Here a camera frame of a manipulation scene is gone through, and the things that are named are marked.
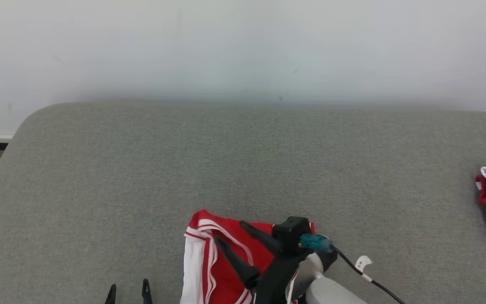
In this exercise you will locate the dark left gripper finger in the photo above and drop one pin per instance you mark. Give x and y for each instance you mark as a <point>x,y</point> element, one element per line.
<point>147,295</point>
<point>111,297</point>

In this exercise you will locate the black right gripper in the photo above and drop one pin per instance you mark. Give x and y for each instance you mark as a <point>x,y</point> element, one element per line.
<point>276,283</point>

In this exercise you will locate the red shirt with white sleeves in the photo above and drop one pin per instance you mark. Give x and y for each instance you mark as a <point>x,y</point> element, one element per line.
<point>201,270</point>

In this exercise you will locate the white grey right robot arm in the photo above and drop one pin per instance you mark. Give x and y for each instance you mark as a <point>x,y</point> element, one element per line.
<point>331,293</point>

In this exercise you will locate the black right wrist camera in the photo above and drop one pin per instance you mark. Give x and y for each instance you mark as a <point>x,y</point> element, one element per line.
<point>291,234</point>

